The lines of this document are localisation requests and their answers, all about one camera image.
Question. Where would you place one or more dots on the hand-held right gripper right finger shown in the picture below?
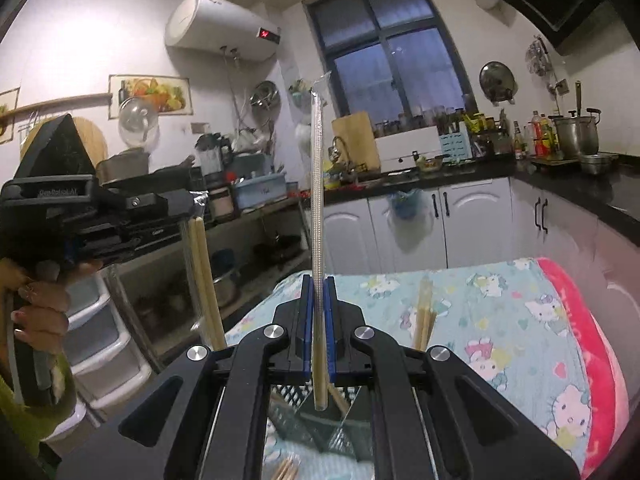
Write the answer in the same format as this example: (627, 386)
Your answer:
(330, 300)

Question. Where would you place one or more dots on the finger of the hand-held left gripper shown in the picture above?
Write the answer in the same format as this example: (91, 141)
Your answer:
(130, 242)
(145, 204)

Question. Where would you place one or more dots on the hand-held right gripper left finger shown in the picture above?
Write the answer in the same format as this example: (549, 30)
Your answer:
(307, 300)

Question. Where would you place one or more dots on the bare wooden chopstick pair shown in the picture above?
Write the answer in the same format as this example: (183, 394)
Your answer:
(205, 280)

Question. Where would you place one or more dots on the plastic chopstick pair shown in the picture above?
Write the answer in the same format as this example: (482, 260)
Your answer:
(319, 210)

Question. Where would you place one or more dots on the pile of wooden chopsticks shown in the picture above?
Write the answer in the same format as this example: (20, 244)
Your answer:
(424, 320)

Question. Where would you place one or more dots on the green plastic utensil holder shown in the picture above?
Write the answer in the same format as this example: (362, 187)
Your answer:
(310, 430)

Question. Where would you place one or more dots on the person's left forearm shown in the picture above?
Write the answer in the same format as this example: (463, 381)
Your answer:
(30, 410)

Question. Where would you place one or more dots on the person's left hand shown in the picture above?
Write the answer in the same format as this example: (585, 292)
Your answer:
(42, 310)

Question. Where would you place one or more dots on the grey lidded container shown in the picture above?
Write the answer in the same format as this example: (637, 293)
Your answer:
(122, 167)

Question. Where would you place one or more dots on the round wooden board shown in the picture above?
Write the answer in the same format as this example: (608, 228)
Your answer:
(97, 142)

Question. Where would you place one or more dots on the blender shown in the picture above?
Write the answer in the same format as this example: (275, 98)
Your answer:
(212, 160)

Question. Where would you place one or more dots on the glass pot lid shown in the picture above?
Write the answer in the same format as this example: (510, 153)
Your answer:
(137, 120)

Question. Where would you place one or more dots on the steel pot with lid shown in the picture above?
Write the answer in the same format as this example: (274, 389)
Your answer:
(225, 282)

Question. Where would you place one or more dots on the plastic drawer unit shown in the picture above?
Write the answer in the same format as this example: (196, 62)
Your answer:
(100, 330)

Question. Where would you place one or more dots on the steel shelf table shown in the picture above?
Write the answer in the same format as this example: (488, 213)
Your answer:
(270, 210)

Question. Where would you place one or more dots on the wooden rolling pin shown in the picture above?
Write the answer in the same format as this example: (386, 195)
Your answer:
(65, 102)

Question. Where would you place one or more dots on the blue dish tub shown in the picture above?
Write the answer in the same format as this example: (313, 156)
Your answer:
(260, 192)

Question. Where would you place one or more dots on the blue plastic bag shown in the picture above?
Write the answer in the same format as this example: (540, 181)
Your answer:
(405, 205)

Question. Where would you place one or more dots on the metal faucet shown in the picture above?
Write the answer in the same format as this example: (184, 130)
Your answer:
(345, 160)

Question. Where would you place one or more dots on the blue cartoon printed blanket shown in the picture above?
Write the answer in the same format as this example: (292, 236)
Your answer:
(490, 310)

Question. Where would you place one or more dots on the hanging steel bowl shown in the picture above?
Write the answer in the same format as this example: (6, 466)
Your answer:
(264, 95)

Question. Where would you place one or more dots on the wooden cutting board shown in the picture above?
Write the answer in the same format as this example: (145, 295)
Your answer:
(356, 140)

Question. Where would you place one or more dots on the white water heater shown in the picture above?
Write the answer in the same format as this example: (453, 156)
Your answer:
(215, 22)

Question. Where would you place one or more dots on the blue knife holder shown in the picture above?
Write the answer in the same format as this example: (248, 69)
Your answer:
(455, 146)

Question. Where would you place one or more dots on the row of spice jars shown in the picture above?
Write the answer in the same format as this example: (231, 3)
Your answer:
(425, 120)

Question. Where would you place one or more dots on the dark sauce bottle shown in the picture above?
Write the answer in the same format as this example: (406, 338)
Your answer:
(519, 142)

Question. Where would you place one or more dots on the dark framed window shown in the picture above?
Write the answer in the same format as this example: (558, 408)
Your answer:
(400, 60)

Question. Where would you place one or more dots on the pink blanket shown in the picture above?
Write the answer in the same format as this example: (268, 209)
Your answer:
(590, 340)

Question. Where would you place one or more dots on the red capped bottle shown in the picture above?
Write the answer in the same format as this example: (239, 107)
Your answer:
(540, 137)

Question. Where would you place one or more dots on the black countertop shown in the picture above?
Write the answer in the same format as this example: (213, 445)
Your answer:
(575, 187)

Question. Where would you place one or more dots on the hanging steel lid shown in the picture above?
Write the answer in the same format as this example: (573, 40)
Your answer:
(497, 82)

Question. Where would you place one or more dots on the large steel pot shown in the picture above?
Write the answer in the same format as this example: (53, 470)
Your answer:
(575, 135)

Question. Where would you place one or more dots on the fruit wall poster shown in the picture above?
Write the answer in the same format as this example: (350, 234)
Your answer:
(150, 95)

